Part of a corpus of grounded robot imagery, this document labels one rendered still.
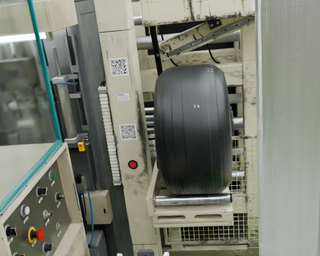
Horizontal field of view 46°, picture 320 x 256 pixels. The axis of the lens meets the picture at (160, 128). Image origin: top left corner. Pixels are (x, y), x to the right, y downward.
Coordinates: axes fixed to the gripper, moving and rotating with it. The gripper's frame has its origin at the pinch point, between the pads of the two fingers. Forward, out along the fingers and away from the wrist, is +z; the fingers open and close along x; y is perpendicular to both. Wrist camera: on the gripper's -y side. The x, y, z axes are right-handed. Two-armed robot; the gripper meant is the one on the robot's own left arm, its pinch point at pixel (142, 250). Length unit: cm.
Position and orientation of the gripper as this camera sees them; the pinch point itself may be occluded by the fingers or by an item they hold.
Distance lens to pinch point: 120.4
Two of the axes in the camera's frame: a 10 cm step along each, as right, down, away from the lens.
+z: -0.9, -3.4, 9.4
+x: 10.0, 0.0, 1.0
